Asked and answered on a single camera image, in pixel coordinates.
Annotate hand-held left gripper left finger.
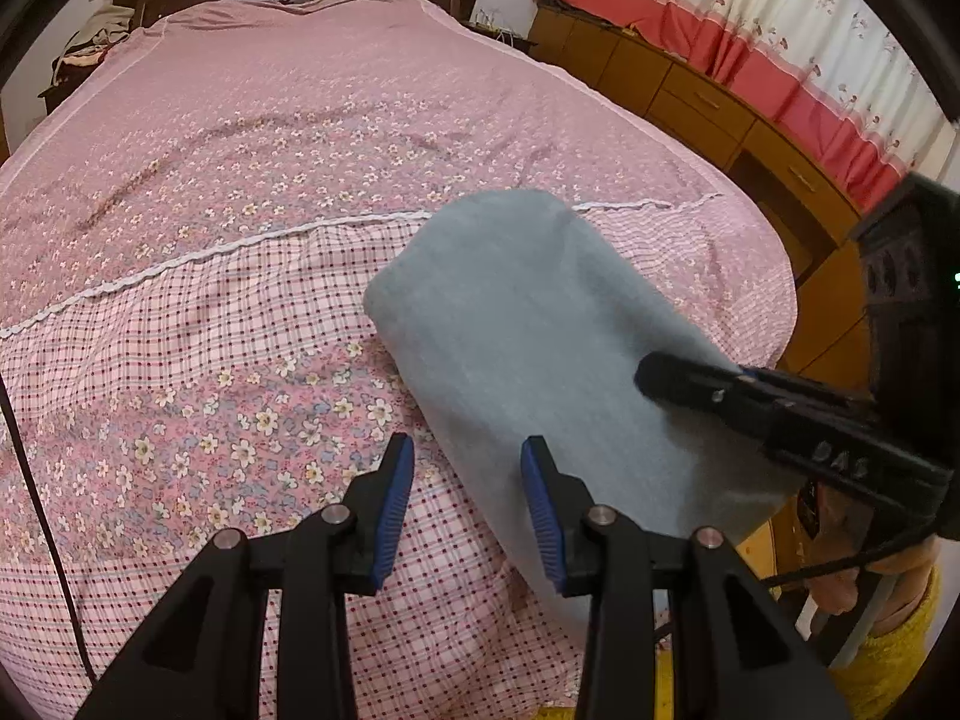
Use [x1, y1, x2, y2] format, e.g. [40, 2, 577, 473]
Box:
[75, 432, 417, 720]

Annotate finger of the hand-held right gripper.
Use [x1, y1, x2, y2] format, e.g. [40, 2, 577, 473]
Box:
[635, 351, 775, 445]

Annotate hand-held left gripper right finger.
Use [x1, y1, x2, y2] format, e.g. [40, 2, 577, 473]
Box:
[520, 433, 850, 720]

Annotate grey pants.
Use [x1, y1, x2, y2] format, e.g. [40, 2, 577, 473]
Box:
[364, 189, 818, 642]

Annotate person's right forearm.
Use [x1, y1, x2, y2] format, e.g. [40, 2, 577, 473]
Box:
[832, 540, 942, 720]

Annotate person's right hand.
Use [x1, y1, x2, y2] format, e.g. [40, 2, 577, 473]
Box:
[814, 484, 863, 612]

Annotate long wooden dresser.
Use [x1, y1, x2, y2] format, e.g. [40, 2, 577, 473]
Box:
[529, 0, 886, 391]

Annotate white and red floral curtain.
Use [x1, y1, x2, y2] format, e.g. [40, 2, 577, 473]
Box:
[534, 0, 953, 211]

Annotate pink floral checked bedspread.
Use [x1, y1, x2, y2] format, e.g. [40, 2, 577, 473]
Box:
[0, 0, 797, 720]

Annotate nightstand with small items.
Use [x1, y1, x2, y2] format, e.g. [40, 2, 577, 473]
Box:
[465, 7, 537, 53]

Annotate pile of clothes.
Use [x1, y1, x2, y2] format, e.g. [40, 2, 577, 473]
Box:
[51, 4, 136, 87]

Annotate black cable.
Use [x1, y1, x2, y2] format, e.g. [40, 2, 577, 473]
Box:
[0, 379, 98, 687]
[757, 521, 938, 593]

